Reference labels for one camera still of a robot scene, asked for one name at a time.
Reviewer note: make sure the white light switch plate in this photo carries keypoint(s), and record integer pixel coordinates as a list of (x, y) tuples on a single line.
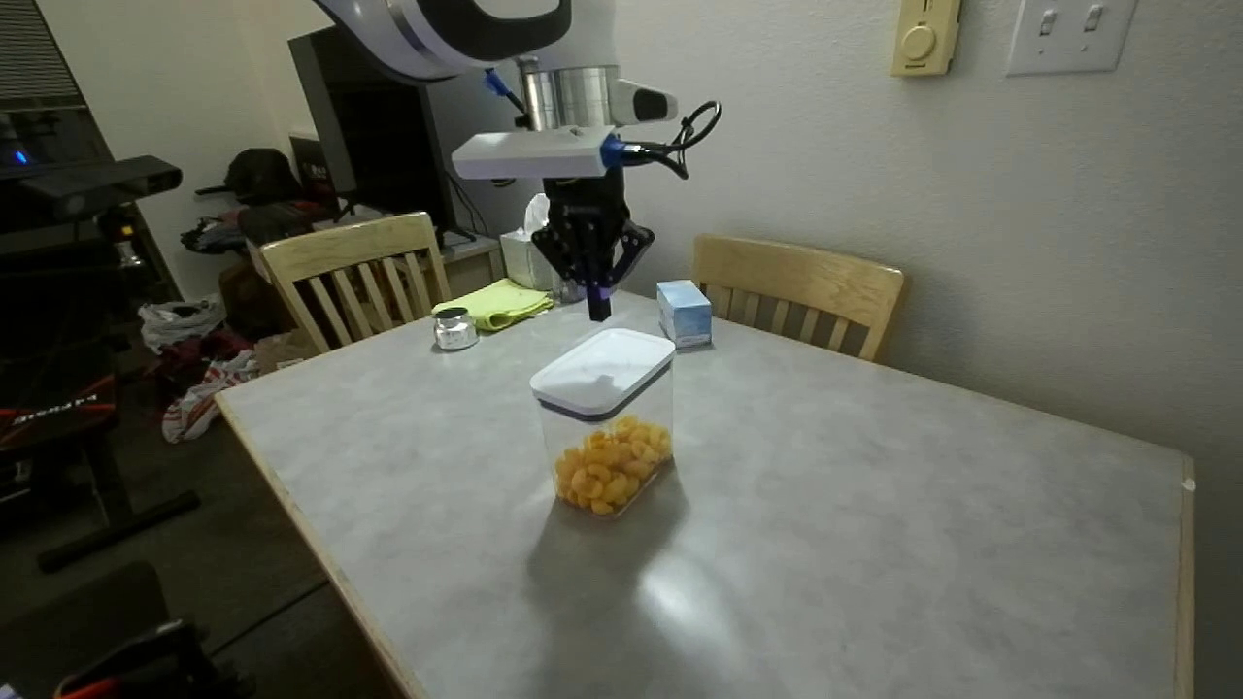
[(1069, 33)]

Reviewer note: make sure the black stand base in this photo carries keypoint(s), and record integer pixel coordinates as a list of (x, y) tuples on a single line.
[(111, 519)]

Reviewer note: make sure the floor clutter pile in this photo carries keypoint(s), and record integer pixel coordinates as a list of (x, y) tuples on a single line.
[(209, 389)]

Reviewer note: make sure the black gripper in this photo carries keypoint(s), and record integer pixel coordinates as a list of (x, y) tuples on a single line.
[(587, 226)]

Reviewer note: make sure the green cloth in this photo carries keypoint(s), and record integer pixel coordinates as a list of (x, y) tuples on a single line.
[(499, 306)]

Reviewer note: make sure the dark bag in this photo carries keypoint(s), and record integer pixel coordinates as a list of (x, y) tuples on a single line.
[(261, 176)]

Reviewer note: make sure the white rectangular container lid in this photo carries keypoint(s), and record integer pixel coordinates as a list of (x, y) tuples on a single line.
[(605, 376)]

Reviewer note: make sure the red and black object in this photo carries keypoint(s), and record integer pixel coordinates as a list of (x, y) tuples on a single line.
[(131, 667)]

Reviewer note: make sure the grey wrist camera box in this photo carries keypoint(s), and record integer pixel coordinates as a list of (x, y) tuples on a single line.
[(530, 152)]

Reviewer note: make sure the wooden slat-back chair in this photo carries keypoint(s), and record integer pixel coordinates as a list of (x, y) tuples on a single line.
[(354, 266), (801, 285)]

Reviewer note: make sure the beige wall thermostat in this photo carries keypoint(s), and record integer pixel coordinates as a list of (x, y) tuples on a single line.
[(925, 35)]

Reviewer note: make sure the black monitor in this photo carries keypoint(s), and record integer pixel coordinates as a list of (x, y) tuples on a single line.
[(371, 143)]

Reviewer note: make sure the clear container with yellow snacks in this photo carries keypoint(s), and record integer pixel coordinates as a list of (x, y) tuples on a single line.
[(612, 469)]

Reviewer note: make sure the blue tissue box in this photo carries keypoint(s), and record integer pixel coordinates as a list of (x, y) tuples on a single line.
[(684, 314)]

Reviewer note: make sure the black depth camera bar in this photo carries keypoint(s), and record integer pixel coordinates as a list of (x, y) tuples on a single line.
[(91, 184)]

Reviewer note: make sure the clear plastic food container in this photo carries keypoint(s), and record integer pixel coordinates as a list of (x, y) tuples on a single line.
[(608, 447)]

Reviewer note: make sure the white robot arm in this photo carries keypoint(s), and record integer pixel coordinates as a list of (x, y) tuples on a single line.
[(453, 33)]

